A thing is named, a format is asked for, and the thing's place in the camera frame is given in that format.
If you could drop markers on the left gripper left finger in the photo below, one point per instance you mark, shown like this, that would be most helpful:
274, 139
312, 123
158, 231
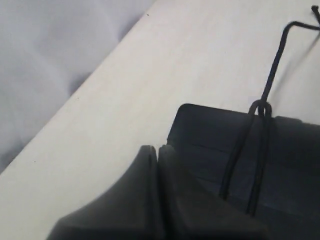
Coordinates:
129, 210

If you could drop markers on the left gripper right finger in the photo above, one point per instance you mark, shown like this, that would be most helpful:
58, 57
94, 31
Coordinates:
192, 213

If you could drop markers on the white backdrop curtain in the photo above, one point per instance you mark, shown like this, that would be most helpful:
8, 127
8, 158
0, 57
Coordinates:
48, 48

